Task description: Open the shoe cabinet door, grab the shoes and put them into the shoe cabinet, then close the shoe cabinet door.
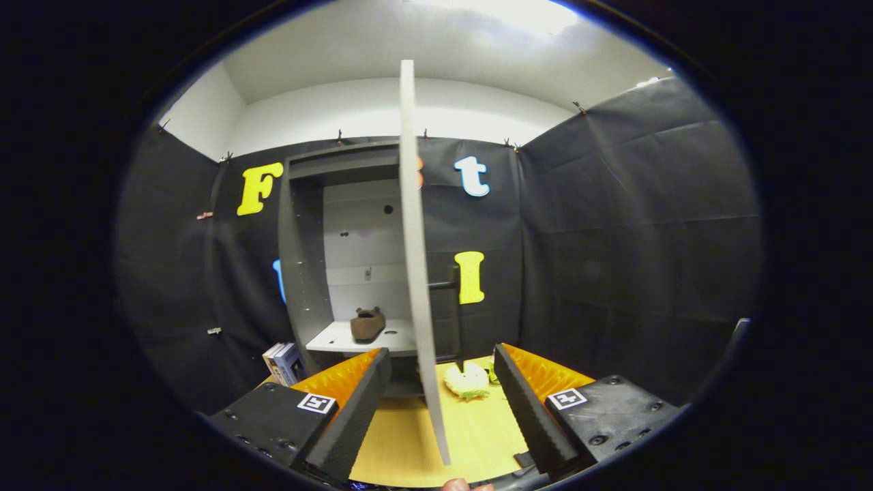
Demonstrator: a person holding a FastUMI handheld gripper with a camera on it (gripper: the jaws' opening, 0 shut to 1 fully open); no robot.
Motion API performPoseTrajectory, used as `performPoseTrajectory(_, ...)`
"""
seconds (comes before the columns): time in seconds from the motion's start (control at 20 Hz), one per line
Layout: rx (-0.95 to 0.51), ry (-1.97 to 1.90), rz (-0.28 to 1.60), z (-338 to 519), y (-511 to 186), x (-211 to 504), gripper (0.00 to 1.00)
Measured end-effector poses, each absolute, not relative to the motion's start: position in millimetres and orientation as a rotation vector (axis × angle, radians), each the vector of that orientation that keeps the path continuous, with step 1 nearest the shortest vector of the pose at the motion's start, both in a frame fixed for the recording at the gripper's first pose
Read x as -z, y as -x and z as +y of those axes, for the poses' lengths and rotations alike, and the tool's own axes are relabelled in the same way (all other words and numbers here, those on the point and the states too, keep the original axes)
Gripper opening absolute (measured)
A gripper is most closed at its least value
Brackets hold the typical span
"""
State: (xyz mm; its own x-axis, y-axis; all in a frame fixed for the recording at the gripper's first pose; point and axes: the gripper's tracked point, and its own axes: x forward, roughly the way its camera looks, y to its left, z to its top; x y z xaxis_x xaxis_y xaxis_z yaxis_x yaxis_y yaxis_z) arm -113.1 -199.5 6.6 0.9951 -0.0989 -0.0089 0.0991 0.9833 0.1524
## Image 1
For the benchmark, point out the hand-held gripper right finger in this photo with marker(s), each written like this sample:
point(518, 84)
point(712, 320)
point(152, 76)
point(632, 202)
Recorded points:
point(528, 416)

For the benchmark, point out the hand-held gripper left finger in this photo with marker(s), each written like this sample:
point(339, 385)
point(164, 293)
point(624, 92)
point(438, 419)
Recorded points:
point(354, 416)

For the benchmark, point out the brown fuzzy shoe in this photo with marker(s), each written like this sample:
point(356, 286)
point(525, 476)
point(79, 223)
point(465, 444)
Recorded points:
point(368, 326)

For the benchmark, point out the dark grey shoe cabinet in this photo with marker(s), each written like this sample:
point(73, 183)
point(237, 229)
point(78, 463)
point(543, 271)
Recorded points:
point(300, 273)

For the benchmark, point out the beige shoe cabinet door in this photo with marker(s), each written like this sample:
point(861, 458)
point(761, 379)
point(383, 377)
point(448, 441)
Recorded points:
point(416, 273)

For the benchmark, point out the yellow plush toy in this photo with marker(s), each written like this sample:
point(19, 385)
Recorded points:
point(467, 382)

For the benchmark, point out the blue cover book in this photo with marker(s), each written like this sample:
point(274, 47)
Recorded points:
point(290, 361)

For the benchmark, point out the white spine book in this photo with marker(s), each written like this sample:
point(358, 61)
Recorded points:
point(271, 358)

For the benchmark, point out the black backdrop cloth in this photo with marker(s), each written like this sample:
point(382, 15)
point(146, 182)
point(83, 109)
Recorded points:
point(648, 239)

